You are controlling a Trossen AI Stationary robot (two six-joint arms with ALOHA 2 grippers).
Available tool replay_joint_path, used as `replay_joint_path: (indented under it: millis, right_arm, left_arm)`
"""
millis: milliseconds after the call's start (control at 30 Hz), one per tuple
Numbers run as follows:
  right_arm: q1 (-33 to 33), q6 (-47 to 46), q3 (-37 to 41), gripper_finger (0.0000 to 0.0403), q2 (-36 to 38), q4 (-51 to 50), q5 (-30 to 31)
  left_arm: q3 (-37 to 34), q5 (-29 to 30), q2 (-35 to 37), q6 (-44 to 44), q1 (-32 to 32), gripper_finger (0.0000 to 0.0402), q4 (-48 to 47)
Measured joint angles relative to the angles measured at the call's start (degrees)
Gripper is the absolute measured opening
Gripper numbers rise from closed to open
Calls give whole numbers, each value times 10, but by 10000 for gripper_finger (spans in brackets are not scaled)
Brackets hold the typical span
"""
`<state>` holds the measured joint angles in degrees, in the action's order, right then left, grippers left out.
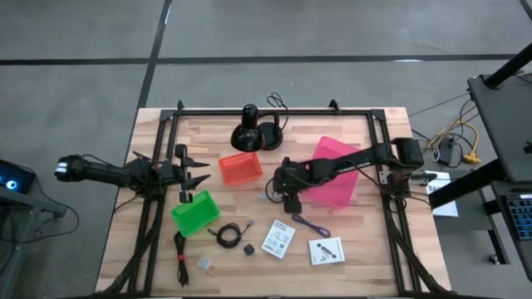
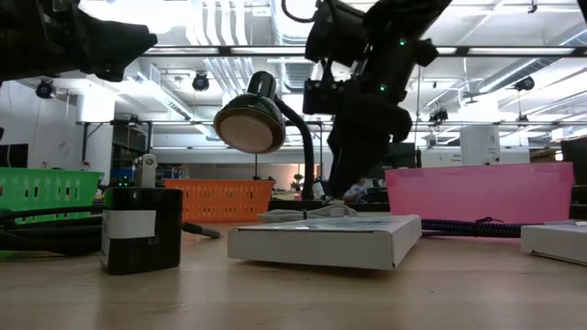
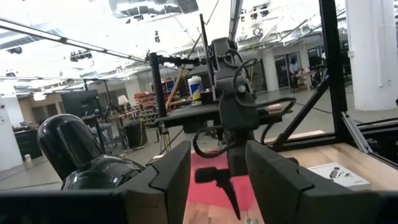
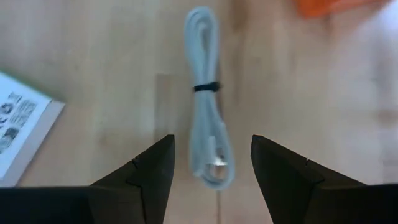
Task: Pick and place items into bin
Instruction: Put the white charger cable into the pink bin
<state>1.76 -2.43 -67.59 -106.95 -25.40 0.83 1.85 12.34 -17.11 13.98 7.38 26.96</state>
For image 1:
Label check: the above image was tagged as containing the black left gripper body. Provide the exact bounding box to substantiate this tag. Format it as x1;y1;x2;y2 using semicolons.
160;143;196;204

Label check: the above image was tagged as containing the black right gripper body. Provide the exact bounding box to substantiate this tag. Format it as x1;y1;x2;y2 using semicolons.
272;156;311;215

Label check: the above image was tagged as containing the black USB cable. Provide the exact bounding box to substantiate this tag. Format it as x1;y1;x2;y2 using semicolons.
206;218;255;250

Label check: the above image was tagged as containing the white box with barcode labels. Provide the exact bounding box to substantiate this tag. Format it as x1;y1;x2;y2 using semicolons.
260;218;297;260

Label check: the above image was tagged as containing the black cable bundle red tie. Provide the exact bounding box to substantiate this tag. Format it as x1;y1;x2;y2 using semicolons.
173;230;191;289

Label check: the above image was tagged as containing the pink plastic bin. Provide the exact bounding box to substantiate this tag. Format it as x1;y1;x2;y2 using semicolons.
299;135;362;208

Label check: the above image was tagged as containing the green plastic basket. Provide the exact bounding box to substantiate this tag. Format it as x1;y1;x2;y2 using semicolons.
170;189;222;238

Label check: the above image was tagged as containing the orange plastic basket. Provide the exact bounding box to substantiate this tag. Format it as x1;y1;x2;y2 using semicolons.
217;151;264;188

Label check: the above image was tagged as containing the black desk lamp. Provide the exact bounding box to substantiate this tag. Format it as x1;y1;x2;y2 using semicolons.
229;103;284;153

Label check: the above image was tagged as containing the white box with product picture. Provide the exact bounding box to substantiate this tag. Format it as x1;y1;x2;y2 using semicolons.
308;236;347;267

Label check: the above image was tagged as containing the grey metal side table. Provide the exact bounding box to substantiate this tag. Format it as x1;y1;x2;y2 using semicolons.
0;184;70;299

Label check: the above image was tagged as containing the white paper sheet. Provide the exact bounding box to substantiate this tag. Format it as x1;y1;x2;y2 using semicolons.
423;170;460;218

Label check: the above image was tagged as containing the black computer with blue light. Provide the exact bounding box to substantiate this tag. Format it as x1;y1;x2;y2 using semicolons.
0;159;37;194

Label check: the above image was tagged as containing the dark grey side desk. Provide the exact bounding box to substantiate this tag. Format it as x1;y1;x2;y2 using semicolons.
427;72;532;283

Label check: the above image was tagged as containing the black keyboard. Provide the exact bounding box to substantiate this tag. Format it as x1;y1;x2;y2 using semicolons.
505;193;532;242

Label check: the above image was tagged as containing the black stand pole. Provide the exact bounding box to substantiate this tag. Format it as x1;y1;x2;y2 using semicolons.
484;41;532;91

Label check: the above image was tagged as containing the black aluminium table frame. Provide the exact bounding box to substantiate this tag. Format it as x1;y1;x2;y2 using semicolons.
95;99;452;298

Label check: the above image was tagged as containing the black lamp power cable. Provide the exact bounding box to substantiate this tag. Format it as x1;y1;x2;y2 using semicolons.
265;91;290;130

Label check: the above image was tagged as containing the yellow extension cable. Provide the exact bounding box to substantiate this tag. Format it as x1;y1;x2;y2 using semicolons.
427;120;482;164

